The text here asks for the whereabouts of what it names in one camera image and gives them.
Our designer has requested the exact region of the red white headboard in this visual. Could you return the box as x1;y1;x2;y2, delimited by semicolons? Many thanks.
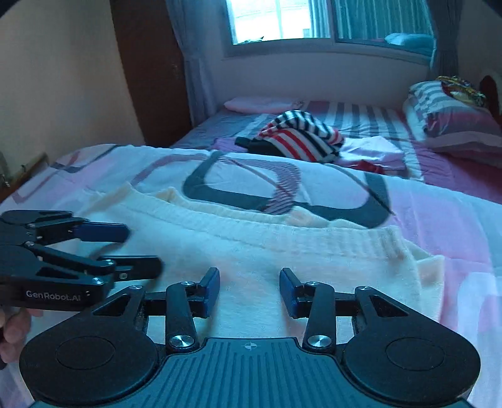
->
478;74;502;123

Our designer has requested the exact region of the gold patterned cloth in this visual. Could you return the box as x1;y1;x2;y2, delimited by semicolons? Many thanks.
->
436;75;488;107

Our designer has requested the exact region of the dark wooden wardrobe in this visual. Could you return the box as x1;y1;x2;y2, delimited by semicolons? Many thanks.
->
109;0;194;149

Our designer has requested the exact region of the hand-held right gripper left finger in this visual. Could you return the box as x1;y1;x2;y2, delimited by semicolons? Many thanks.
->
92;267;221;352

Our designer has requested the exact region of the wooden nightstand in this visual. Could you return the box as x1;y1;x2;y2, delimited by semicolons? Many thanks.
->
0;151;50;197

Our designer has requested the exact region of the pink pillow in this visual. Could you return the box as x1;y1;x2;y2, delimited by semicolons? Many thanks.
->
223;97;307;115

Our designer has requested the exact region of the person's left hand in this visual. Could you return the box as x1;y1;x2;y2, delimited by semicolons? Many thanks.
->
0;307;45;365

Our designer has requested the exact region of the grey curtain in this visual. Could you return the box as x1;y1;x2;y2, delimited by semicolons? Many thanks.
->
425;0;468;84
164;0;215;127

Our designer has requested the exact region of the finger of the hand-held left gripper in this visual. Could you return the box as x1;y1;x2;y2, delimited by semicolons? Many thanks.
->
0;243;164;284
0;210;131;246

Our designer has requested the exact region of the striped bed sheet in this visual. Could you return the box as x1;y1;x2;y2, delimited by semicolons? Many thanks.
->
172;99;502;197

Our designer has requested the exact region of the cream knit sweater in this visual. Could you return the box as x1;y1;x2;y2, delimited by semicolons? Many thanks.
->
83;184;446;346

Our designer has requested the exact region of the black cloth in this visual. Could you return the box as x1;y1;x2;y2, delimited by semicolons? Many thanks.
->
234;137;284;156

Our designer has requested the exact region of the window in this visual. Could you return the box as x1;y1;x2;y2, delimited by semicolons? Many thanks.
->
225;0;437;47

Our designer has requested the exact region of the striped pillow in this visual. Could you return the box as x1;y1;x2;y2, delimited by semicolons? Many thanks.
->
403;80;502;169

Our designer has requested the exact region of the pink patterned bed cover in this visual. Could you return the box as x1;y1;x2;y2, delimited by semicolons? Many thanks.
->
0;143;502;408

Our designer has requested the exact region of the teal blanket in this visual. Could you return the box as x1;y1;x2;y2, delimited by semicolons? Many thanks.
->
383;33;437;52

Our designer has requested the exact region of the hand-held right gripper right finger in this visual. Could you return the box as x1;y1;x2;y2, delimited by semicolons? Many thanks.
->
279;267;409;352

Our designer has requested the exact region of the folded lilac cloth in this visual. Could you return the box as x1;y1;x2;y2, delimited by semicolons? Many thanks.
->
340;136;407;170

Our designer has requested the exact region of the striped garment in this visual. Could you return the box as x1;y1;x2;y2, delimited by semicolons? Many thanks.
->
256;110;346;164

